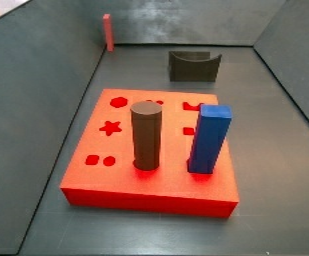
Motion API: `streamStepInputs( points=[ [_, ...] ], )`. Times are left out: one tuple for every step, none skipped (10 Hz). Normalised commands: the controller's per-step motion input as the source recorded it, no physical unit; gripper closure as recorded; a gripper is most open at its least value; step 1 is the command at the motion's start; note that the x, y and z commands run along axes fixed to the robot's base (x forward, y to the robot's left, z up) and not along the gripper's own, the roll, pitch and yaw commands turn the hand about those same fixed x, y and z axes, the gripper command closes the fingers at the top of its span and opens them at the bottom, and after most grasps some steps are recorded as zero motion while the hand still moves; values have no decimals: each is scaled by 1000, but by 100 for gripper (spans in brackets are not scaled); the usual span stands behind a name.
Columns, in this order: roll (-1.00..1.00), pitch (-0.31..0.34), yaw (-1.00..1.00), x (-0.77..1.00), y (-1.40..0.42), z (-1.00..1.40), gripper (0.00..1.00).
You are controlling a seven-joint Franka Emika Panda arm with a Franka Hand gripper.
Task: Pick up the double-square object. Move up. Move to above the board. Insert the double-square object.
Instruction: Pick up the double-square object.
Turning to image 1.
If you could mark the red double-square peg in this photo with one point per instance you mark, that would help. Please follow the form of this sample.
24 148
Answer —
109 36

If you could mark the blue square peg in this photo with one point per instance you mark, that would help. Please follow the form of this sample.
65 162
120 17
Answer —
213 122

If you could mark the red shape-sorter board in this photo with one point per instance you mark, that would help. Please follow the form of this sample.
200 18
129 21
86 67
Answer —
101 177

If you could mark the brown cylinder peg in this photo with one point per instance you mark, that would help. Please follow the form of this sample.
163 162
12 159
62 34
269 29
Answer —
147 123

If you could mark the black curved holder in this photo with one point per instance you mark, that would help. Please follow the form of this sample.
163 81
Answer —
191 66

